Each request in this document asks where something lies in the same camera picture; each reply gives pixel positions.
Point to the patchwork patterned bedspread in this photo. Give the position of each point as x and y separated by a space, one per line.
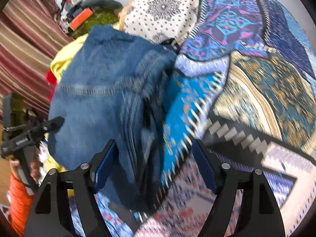
239 127

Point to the red plush toy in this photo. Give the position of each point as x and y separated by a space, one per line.
52 81

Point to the striped maroon curtain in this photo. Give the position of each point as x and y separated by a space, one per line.
30 39

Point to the person's left hand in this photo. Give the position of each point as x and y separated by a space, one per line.
34 168

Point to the orange sleeve forearm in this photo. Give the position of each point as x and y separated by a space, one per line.
20 205

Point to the yellow duck fleece blanket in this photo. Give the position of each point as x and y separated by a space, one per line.
64 57

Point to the dark green storage bag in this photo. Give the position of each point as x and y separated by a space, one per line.
103 12

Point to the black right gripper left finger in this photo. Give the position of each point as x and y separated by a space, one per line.
50 214

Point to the pile of clothes on bag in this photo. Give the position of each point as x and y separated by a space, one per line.
69 10

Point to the orange box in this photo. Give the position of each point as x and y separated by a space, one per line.
80 18

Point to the blue denim jeans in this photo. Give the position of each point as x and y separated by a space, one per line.
114 89

